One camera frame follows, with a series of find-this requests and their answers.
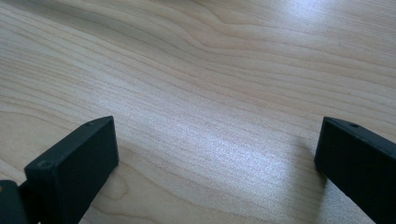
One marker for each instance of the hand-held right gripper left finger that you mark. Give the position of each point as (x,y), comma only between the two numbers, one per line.
(74,168)

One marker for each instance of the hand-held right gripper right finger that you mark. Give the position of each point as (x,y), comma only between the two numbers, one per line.
(361,165)

